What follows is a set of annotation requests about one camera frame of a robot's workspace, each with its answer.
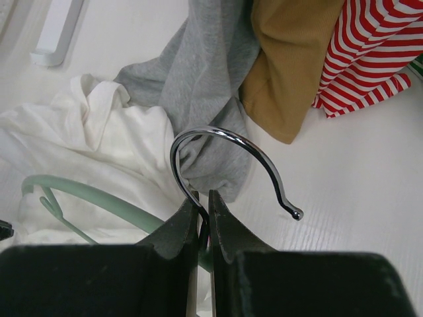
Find white tank top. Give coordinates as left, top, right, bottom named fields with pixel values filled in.
left=1, top=75, right=187, bottom=252

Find green plastic hanger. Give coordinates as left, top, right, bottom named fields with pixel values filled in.
left=20, top=126, right=303, bottom=275

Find grey tank top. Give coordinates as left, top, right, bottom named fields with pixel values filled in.
left=116, top=1, right=259, bottom=202

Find brown tank top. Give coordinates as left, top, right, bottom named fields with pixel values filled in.
left=241, top=0, right=344, bottom=144

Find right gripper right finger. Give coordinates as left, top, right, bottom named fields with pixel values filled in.
left=208, top=190, right=416, bottom=316

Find white clothes rack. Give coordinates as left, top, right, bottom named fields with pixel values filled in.
left=0, top=0, right=90, bottom=68

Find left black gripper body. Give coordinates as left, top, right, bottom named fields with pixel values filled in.
left=0, top=220, right=14, bottom=240

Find green striped tank top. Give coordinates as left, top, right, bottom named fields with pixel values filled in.
left=408, top=54, right=423, bottom=81

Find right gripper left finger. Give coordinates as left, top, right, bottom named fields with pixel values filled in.
left=1, top=202, right=198, bottom=316

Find red striped tank top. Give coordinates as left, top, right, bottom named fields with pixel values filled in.
left=312, top=1, right=422, bottom=118

